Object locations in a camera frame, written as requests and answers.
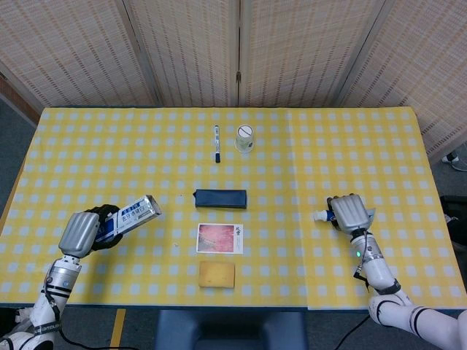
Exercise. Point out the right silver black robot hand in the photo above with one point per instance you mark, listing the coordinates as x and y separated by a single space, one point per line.
350 213

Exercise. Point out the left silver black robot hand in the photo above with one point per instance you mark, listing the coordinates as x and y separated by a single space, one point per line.
78 235

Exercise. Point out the blue white toothpaste tube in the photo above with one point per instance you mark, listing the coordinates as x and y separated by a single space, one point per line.
323 216

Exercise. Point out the blue white toothpaste box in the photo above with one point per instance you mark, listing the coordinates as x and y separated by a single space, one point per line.
136 215

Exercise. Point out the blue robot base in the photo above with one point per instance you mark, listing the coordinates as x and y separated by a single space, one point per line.
230 331

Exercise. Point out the dark blue rectangular case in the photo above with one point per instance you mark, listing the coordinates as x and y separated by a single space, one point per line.
220 199

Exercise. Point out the yellow white checked tablecloth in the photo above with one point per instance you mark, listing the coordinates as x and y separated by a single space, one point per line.
292 237

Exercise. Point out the black bag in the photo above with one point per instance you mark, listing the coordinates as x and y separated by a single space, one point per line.
458 222

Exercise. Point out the white grey shoe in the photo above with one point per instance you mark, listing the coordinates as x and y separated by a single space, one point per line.
456 162

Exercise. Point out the red photo postcard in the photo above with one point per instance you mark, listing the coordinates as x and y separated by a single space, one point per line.
217 237

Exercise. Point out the yellow sponge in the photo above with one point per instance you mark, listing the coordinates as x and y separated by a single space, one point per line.
217 274

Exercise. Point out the blue white marker pen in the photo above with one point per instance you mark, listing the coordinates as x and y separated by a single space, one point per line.
217 144

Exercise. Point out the woven folding screen panel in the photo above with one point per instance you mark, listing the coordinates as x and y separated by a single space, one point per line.
427 65
189 51
69 51
299 51

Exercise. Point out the brass screen hinge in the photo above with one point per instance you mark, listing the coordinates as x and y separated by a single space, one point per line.
239 76

